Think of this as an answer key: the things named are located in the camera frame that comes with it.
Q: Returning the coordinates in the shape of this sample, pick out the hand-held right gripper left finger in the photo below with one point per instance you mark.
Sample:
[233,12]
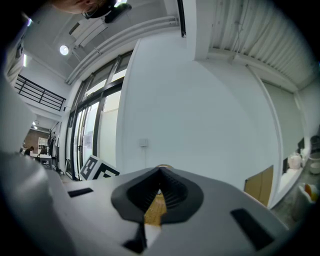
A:
[100,212]

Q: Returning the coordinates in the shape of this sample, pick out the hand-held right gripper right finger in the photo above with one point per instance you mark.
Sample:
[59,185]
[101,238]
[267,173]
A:
[212,225]

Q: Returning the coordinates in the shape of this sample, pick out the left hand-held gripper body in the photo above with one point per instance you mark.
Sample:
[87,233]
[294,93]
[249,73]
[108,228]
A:
[100,170]

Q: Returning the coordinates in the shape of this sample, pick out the wicker basket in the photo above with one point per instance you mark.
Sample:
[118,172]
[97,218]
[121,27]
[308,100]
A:
[155,212]

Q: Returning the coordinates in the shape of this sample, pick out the black coat rack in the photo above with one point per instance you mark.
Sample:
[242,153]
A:
[53,150]

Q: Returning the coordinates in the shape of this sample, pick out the white paper notice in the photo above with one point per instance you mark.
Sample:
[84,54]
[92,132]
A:
[87,141]

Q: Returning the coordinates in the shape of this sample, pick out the grey table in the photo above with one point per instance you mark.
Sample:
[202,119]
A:
[45,160]

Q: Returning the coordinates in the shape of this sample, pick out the black framed glass door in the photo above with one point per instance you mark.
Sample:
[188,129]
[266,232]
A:
[100,112]

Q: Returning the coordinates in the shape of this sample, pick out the flat brown cardboard box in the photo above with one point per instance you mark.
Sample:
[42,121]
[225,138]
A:
[260,186]

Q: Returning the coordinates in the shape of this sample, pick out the white shelf unit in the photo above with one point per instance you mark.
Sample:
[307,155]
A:
[43,144]

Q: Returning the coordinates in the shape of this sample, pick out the black balcony railing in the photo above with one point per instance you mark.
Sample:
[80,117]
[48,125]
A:
[40,93]

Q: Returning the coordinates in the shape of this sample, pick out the white rounded container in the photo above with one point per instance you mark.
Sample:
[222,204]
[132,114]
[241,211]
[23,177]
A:
[294,161]

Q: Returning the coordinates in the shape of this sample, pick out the white round bowl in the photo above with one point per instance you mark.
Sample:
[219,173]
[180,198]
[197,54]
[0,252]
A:
[315,168]

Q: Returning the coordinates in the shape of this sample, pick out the beige round basin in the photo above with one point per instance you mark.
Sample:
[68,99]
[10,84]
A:
[315,155]

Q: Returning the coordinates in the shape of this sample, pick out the round ceiling lamp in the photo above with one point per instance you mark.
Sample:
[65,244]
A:
[64,50]

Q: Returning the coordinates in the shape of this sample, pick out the white roller blind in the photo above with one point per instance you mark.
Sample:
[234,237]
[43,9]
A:
[285,120]

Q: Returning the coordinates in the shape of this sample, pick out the white ceiling pipes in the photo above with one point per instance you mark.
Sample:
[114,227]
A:
[120,42]

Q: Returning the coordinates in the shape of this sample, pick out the tube ceiling lamp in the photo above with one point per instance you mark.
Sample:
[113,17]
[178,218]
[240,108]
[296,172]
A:
[24,60]

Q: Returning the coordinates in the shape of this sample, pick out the white ceiling air conditioner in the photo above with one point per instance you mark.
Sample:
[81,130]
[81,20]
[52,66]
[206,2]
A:
[90,32]

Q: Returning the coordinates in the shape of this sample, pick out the person's face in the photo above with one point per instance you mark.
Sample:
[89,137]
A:
[75,5]

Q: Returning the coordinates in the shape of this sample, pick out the black ceiling track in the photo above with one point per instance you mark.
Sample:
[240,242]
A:
[181,18]

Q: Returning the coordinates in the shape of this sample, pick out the white wall socket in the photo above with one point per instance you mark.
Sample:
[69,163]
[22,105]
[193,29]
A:
[143,142]

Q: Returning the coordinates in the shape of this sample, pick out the black head camera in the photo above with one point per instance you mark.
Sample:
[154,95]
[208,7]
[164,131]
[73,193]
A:
[117,13]

